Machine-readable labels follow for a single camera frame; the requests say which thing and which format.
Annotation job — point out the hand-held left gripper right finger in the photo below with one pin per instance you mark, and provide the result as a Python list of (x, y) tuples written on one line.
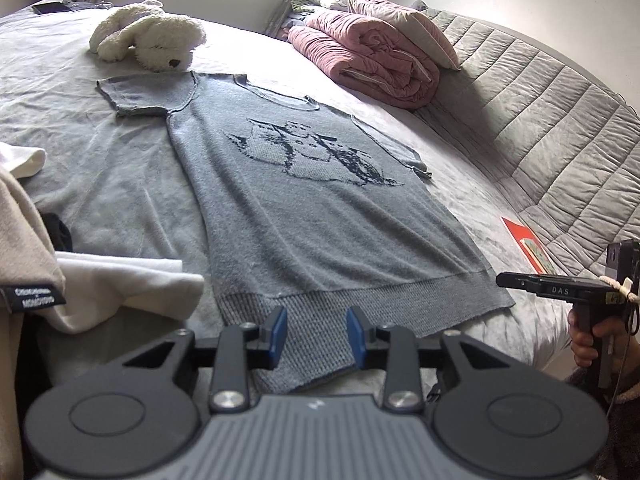
[(355, 335)]

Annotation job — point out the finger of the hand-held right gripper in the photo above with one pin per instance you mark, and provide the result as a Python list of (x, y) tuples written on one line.
[(515, 281)]

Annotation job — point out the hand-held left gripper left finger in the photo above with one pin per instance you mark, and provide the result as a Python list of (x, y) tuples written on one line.
[(280, 335)]

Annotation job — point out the grey knitted sweater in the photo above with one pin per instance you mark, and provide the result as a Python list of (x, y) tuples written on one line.
[(300, 230)]

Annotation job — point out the person's right forearm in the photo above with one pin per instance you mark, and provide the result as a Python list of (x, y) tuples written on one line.
[(625, 410)]

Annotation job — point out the person's right hand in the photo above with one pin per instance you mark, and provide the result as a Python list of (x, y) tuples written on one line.
[(582, 350)]

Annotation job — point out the red book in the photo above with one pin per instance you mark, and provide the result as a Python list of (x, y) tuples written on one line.
[(520, 232)]

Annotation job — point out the grey padded headboard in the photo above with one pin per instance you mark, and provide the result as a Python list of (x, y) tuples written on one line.
[(550, 135)]

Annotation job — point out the white garment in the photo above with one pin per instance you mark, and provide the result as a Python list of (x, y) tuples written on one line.
[(125, 285), (25, 160)]

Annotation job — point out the pink folded quilt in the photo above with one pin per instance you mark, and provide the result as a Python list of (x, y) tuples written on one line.
[(370, 55)]

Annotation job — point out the beige garment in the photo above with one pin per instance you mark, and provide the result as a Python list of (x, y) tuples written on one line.
[(25, 240)]

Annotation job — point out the pink beige pillow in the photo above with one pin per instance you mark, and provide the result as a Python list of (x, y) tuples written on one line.
[(415, 25)]

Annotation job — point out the white plush dog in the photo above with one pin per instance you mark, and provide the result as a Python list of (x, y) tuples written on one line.
[(160, 35)]

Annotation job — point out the green patterned cloth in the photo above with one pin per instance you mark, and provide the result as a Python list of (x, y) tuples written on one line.
[(304, 4)]

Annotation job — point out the black tablet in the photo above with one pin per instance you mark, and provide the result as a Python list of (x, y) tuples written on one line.
[(50, 7)]

